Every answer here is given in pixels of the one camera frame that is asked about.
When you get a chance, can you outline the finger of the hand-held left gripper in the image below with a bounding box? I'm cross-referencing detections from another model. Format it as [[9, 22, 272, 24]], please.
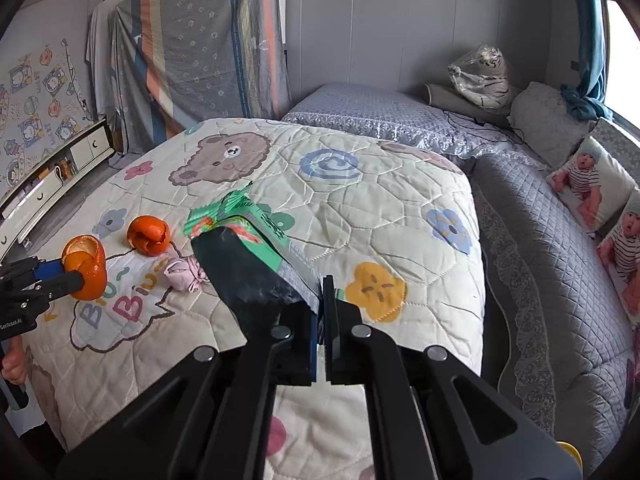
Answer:
[[20, 270, 86, 313], [0, 255, 66, 293]]

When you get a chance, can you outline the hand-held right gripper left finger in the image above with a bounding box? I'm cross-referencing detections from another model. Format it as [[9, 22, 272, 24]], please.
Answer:
[[57, 302, 321, 480]]

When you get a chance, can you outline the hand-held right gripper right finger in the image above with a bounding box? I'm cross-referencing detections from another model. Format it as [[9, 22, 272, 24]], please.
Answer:
[[321, 275, 583, 480]]

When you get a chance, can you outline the orange peel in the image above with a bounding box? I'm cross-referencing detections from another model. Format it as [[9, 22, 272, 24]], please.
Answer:
[[61, 235, 108, 302], [126, 215, 172, 258]]

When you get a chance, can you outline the green snack bag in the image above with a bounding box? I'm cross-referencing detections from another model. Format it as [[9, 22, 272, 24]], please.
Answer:
[[184, 184, 346, 341]]

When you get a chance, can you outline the person's left hand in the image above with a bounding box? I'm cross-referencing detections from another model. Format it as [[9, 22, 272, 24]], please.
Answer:
[[0, 335, 28, 386]]

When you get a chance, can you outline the pink crumpled wrapper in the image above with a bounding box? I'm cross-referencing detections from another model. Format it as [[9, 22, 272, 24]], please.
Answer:
[[164, 255, 207, 292]]

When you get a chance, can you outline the white drawer cabinet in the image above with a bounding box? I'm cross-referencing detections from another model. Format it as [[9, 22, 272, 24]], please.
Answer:
[[0, 117, 116, 261]]

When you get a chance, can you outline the white hanging garment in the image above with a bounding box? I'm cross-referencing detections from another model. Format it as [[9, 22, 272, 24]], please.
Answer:
[[85, 0, 121, 121]]

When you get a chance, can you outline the lavender lace bedspread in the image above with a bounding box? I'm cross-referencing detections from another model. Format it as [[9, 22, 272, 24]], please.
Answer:
[[280, 82, 551, 171]]

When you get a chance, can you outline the grey quilted cover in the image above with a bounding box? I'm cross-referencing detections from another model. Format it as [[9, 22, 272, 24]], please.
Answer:
[[470, 150, 640, 476]]

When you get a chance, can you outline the dark grey bolster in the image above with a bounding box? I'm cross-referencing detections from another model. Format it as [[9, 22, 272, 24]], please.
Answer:
[[425, 82, 511, 123]]

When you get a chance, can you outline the striped floral hanging sheet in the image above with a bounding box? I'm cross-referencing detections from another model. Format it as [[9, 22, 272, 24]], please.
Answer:
[[110, 0, 293, 153]]

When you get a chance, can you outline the yellow plastic object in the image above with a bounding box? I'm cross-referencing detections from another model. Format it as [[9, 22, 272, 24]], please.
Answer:
[[555, 441, 583, 466]]

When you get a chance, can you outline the tiger plush in plastic bag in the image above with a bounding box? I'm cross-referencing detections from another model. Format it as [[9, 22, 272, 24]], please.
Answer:
[[447, 44, 516, 110]]

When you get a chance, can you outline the baby print pillow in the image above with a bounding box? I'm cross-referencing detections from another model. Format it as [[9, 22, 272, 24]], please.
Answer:
[[545, 135, 638, 233], [596, 202, 640, 331]]

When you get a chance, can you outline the grey quilted pillow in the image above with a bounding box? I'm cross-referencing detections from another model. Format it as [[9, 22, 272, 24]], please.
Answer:
[[507, 81, 598, 168]]

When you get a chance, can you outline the grey patterned cushion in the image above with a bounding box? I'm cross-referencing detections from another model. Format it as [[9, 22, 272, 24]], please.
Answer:
[[590, 117, 640, 183]]

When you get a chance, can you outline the blue curtain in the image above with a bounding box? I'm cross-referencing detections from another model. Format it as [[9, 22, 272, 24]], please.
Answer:
[[560, 0, 608, 121]]

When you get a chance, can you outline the cartoon wall poster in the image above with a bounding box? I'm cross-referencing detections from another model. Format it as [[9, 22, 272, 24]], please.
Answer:
[[0, 37, 96, 196]]

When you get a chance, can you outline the black cable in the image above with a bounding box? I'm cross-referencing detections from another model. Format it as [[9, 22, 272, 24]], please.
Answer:
[[445, 110, 526, 146]]

